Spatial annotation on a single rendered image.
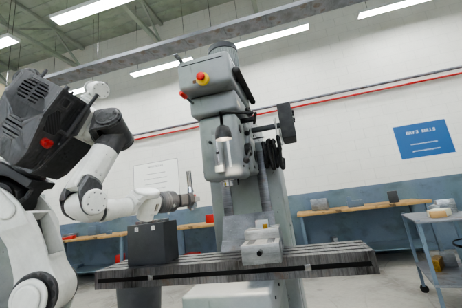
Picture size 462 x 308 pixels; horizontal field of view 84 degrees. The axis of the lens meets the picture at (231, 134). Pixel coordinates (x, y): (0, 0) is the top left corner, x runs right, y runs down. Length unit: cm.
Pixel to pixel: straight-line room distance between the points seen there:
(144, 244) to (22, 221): 55
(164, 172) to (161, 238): 496
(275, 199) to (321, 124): 414
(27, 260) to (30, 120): 45
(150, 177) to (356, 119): 474
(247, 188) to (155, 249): 64
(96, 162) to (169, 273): 62
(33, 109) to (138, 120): 597
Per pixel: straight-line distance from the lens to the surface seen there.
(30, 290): 108
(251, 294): 107
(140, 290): 301
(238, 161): 119
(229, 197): 166
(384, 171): 567
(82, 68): 486
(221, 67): 121
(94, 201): 89
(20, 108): 108
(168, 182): 620
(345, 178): 551
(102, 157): 95
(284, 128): 149
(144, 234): 142
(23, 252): 114
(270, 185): 162
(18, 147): 106
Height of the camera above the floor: 120
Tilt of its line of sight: 15 degrees up
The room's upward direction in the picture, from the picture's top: 7 degrees counter-clockwise
